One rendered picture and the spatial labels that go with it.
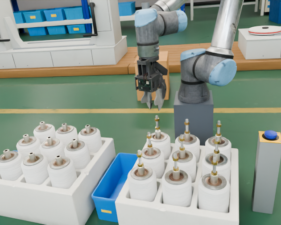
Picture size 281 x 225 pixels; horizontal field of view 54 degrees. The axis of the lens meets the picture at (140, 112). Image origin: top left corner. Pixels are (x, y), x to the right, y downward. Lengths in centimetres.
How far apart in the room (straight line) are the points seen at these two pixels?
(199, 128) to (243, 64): 147
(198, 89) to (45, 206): 80
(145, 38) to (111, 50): 192
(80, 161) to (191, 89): 58
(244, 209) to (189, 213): 35
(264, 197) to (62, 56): 244
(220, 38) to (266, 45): 165
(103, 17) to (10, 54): 112
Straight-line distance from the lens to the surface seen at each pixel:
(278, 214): 122
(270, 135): 103
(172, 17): 100
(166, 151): 114
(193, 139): 111
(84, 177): 111
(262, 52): 282
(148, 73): 97
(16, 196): 122
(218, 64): 115
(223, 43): 118
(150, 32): 95
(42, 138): 136
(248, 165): 143
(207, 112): 131
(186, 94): 130
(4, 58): 343
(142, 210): 96
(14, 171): 121
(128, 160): 132
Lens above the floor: 83
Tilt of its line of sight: 25 degrees down
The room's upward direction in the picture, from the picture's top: 6 degrees counter-clockwise
